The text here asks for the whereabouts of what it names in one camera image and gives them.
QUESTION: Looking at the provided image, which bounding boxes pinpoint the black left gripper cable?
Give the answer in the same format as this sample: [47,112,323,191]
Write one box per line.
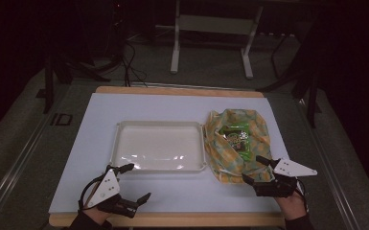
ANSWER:
[78,164,116,212]

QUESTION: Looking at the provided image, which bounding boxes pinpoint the black floor cables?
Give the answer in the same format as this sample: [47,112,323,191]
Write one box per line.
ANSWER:
[121,39,149,88]

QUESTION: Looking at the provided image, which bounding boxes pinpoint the green snack packet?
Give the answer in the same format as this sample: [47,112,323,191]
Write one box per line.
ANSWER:
[219,122,253,161]

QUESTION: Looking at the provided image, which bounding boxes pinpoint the person's right hand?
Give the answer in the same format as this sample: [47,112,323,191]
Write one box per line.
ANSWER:
[274,191,308,221]

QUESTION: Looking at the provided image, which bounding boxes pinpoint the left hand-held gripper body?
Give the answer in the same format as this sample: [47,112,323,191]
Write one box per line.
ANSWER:
[87,169,138,219]

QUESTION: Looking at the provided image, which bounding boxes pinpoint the white table mat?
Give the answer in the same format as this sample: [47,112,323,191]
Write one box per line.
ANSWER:
[48,92,290,215]

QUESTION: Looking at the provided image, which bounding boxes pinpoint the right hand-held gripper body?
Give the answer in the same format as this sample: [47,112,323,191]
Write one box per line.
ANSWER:
[253,158,318,197]

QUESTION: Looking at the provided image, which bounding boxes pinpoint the white plastic tray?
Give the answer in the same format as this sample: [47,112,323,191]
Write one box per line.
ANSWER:
[109,120,208,174]

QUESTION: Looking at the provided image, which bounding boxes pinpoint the black metal stand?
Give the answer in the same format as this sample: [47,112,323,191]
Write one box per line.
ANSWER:
[42,52,111,114]
[257,18,323,128]

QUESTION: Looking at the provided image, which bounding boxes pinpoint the white metal stand frame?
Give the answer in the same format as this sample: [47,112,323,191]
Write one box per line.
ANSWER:
[170,0,265,81]

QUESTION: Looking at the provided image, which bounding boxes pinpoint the person's left hand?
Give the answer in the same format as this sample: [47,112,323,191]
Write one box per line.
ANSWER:
[84,207,113,224]

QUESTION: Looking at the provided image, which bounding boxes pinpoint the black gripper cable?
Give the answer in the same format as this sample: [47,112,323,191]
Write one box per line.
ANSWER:
[78,164,116,212]
[295,176,311,213]

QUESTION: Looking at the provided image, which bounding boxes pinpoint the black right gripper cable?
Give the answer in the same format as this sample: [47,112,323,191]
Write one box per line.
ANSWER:
[295,176,311,213]

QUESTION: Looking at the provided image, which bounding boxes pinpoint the yellow patterned cloth bag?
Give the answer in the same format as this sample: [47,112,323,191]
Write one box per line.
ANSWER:
[203,108,275,185]

